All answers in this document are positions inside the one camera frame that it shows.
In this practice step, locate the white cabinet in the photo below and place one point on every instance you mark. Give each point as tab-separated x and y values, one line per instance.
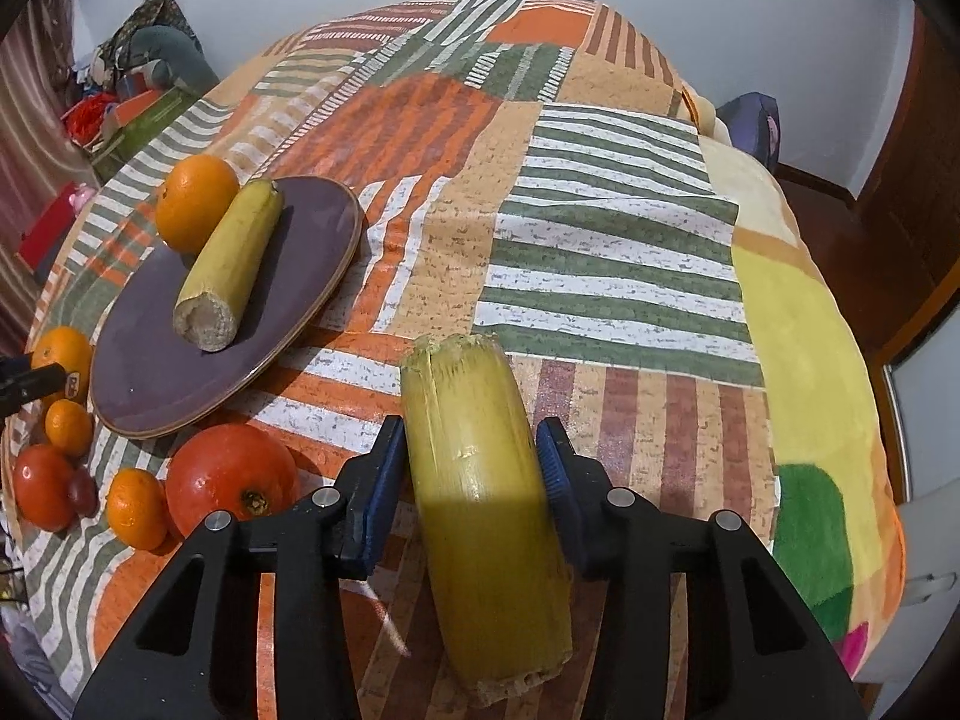
926	480

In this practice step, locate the patchwork striped blanket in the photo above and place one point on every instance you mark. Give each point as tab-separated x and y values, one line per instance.
600	240

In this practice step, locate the small red tomato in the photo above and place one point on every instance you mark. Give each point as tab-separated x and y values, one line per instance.
41	486

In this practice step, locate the large red tomato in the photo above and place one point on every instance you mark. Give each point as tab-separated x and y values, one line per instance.
225	480

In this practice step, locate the brown curtain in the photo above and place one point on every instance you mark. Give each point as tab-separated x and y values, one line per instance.
30	127

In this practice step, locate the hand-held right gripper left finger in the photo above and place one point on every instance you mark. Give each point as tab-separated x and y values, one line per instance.
379	480

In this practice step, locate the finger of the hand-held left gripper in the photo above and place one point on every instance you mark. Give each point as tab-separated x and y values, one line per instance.
26	382

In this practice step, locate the red box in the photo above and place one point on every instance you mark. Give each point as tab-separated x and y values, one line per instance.
45	229

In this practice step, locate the round purple plate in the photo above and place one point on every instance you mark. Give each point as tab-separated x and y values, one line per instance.
300	240

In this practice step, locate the purple bag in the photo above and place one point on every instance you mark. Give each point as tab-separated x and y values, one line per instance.
750	124

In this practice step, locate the orange with sticker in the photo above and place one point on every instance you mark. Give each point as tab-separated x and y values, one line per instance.
64	360

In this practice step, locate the small mandarin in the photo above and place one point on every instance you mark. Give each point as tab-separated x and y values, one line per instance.
67	427
136	506

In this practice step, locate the large orange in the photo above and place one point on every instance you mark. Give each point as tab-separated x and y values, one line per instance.
191	202

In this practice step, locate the pile of clothes and bags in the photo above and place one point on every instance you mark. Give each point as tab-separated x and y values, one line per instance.
135	67

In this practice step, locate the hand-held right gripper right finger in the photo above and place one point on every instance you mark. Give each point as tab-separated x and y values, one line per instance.
553	465

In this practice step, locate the brown wooden door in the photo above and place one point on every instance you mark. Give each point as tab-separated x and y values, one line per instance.
911	202

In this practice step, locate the small dark red fruit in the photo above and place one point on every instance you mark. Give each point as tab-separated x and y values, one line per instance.
81	493

